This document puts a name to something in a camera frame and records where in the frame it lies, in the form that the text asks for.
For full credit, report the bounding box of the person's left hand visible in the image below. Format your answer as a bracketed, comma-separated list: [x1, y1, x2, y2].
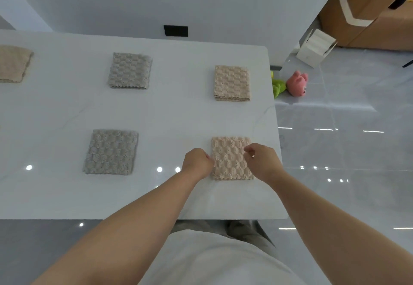
[180, 148, 214, 180]

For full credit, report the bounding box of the person's right hand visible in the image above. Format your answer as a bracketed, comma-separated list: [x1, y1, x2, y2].
[243, 143, 284, 184]

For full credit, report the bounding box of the beige waffle towel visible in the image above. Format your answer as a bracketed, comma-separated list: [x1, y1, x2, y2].
[213, 65, 251, 102]
[210, 136, 255, 181]
[0, 45, 34, 84]

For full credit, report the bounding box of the grey waffle towel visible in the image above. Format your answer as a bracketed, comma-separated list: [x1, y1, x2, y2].
[83, 129, 139, 176]
[107, 52, 153, 90]

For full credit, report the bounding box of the person's left forearm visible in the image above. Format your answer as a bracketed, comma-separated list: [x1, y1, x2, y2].
[32, 168, 207, 285]

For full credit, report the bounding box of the person's right forearm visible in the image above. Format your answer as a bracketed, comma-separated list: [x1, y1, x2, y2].
[269, 168, 413, 285]

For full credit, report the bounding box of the person's white shirt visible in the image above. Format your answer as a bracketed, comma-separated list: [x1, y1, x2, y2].
[139, 229, 310, 285]

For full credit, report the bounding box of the white marble table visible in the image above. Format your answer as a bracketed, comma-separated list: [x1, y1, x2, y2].
[0, 29, 289, 220]

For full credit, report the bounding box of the green plush toy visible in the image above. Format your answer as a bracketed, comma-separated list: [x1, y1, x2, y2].
[270, 71, 288, 99]

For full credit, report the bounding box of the pink plush toy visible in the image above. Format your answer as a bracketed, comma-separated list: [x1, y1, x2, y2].
[286, 71, 309, 97]

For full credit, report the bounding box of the small white carton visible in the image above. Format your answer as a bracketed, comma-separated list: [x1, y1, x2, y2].
[296, 28, 338, 68]

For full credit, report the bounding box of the black wall outlet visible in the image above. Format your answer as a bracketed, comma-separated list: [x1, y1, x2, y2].
[163, 25, 189, 38]

